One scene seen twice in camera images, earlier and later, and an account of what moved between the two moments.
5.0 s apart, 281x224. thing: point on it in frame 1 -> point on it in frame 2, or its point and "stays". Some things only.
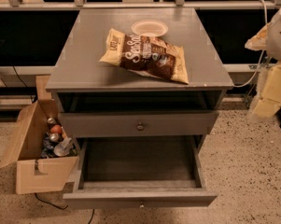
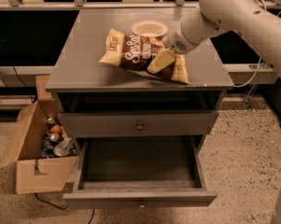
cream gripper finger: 276,91 -> 176,41
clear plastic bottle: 63,148 stays
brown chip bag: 147,55 stays
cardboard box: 35,173 stays
